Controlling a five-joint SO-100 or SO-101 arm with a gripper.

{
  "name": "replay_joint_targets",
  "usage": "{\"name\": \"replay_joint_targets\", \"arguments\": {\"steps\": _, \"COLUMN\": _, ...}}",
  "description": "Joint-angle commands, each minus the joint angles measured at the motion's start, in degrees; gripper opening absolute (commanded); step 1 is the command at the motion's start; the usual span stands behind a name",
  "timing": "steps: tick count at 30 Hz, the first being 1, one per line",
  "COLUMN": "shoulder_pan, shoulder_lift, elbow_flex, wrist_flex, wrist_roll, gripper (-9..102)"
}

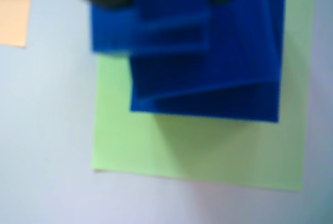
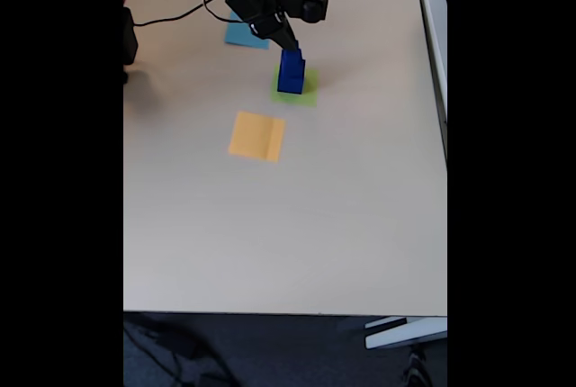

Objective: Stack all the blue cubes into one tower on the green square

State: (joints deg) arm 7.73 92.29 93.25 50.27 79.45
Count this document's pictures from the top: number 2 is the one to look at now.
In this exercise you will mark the small blue cube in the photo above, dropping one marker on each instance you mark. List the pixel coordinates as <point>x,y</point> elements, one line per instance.
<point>292,56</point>

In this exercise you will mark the medium blue cube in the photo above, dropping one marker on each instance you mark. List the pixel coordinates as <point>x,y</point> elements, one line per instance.
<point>292,68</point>

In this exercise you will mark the large blue cube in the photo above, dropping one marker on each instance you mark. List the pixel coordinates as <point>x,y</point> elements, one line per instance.
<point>290,84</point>

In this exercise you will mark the blue paper square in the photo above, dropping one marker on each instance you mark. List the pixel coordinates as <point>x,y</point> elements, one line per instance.
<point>238,36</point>

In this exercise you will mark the green paper square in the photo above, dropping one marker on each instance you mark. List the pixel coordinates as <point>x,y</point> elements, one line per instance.
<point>310,94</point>

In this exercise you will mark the orange paper square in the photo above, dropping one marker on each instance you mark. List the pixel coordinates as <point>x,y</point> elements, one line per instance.
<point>252,137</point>

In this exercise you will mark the white neighbouring desk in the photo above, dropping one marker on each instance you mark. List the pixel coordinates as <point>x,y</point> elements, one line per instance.
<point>438,45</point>

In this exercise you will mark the white table foot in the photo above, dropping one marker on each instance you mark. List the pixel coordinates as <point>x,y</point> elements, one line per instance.
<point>405,333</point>

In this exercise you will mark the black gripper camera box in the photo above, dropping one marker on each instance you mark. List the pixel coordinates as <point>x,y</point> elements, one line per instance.
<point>306,0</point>

